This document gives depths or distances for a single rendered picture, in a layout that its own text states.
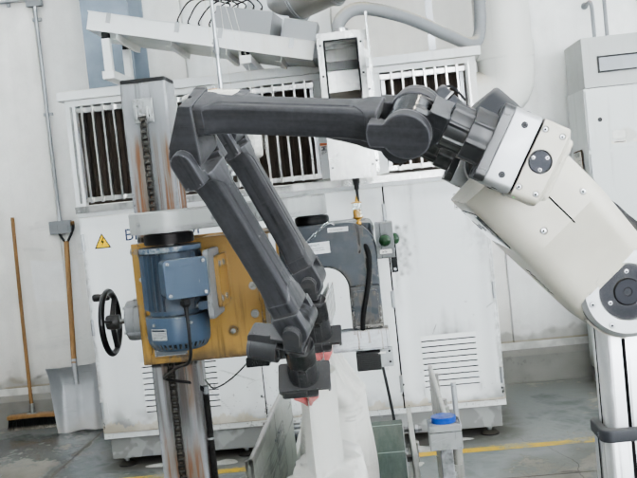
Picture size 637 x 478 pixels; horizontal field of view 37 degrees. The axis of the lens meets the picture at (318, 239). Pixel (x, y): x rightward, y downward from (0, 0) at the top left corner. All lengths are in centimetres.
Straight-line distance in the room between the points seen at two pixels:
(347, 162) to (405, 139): 318
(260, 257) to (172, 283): 54
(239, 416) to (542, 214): 388
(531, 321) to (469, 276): 147
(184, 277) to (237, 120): 72
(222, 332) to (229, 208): 86
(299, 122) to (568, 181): 45
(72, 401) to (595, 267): 525
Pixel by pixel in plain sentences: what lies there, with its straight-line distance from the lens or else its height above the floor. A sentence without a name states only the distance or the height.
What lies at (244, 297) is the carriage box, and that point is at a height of 118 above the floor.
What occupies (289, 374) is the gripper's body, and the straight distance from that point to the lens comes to 185.
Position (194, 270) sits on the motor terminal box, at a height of 127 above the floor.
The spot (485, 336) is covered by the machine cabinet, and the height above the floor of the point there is 55.
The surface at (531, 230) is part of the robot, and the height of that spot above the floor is 133.
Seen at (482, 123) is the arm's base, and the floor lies 150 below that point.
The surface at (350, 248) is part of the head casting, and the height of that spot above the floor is 127.
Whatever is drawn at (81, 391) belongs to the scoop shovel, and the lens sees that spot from 659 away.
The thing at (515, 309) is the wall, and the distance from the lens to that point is 653.
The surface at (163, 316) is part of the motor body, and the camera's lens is 227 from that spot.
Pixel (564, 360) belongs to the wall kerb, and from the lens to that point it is 660.
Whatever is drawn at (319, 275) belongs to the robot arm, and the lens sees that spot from 216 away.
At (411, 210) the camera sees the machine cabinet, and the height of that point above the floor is 127.
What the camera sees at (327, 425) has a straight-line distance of 207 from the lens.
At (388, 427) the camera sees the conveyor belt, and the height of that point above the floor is 38.
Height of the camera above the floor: 143
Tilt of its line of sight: 3 degrees down
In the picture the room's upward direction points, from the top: 6 degrees counter-clockwise
